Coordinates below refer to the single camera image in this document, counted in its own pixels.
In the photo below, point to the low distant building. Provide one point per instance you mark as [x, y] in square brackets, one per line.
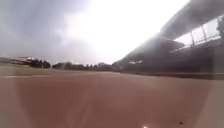
[13, 60]

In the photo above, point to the grass field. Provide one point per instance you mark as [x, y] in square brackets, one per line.
[16, 70]

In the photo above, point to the red running track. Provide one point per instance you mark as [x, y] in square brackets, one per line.
[110, 100]

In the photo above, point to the row of distant trees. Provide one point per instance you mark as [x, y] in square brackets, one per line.
[80, 66]

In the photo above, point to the large grandstand building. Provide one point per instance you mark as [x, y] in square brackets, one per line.
[173, 55]

